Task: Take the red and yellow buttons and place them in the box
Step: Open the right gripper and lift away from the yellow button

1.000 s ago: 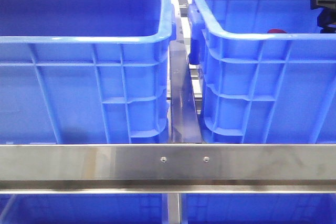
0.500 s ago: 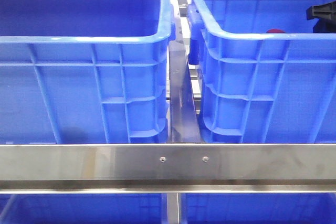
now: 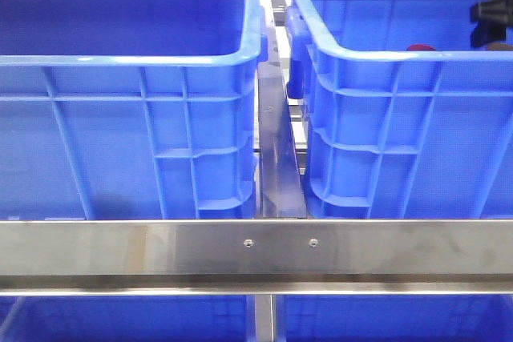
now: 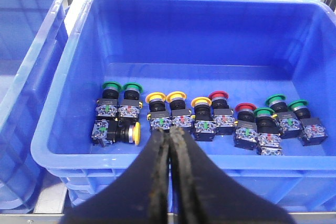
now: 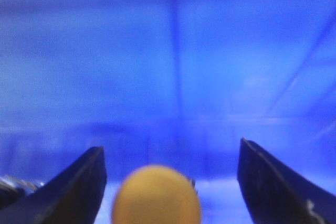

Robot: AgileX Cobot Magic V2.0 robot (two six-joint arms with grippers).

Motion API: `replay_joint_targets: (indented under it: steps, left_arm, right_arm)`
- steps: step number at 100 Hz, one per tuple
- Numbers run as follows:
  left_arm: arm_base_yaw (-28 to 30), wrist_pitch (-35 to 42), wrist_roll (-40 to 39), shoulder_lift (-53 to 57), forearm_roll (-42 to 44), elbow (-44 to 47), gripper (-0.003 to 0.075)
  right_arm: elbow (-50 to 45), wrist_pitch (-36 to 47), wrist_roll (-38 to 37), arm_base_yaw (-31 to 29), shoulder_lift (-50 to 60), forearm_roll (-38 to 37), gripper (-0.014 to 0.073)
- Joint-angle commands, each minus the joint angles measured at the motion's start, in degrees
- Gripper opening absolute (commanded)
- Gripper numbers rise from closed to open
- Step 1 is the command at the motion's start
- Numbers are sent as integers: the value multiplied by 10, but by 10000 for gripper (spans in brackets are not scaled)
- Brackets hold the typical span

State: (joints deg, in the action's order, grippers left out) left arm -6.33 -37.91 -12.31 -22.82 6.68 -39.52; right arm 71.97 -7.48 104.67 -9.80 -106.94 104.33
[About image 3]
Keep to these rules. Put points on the steel divider rail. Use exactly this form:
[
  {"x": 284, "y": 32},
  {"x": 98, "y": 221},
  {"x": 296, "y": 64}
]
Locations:
[{"x": 281, "y": 193}]

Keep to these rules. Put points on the stainless steel front rail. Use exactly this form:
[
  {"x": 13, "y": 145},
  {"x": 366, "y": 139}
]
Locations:
[{"x": 256, "y": 256}]

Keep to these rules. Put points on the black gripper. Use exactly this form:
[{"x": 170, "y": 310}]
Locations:
[{"x": 492, "y": 18}]

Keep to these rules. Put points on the yellow push button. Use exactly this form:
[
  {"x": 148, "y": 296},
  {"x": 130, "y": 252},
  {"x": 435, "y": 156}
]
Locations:
[{"x": 499, "y": 46}]

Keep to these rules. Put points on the red push button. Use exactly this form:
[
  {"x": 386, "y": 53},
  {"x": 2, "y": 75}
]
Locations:
[{"x": 420, "y": 47}]

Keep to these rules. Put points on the lower right blue bin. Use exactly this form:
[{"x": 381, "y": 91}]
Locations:
[{"x": 398, "y": 318}]

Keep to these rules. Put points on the lower left blue bin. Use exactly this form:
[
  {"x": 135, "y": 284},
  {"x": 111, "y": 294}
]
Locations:
[{"x": 130, "y": 318}]

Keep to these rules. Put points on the blue bin at right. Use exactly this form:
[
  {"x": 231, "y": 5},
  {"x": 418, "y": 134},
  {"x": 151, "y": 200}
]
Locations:
[{"x": 397, "y": 134}]

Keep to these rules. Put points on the blue bin with mixed buttons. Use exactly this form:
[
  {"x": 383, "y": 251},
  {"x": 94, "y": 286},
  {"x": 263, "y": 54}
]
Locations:
[{"x": 129, "y": 109}]

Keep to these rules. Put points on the steel vertical post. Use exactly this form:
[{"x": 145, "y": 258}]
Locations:
[{"x": 266, "y": 320}]

